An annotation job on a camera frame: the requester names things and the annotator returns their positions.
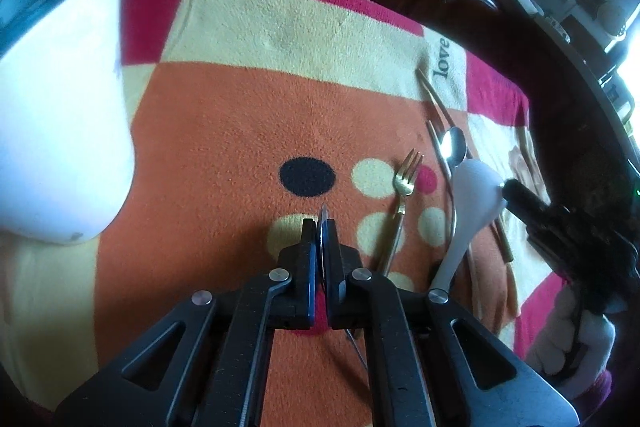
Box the person's right forearm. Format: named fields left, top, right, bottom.
left=570, top=369, right=613, bottom=413

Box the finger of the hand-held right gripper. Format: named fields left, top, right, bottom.
left=501, top=179, right=601, bottom=253
left=526, top=229, right=576, bottom=280

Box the woven basket with sticks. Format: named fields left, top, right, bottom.
left=575, top=0, right=628, bottom=35

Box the round metal spoon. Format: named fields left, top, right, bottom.
left=318, top=203, right=369, bottom=370

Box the blue-rimmed white utensil cup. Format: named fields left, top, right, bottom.
left=0, top=0, right=138, bottom=247

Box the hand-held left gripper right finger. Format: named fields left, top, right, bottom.
left=319, top=218, right=581, bottom=427

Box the person's right hand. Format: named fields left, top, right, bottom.
left=525, top=287, right=617, bottom=383

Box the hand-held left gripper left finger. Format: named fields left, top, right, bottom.
left=52, top=217, right=319, bottom=427

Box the gold fork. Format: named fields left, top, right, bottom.
left=375, top=148, right=425, bottom=278

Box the white ceramic spoon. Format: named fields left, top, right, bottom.
left=429, top=159, right=505, bottom=295

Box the printed fleece blanket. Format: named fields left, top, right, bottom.
left=0, top=0, right=571, bottom=427

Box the thin gold metal utensil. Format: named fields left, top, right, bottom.
left=426, top=121, right=458, bottom=253

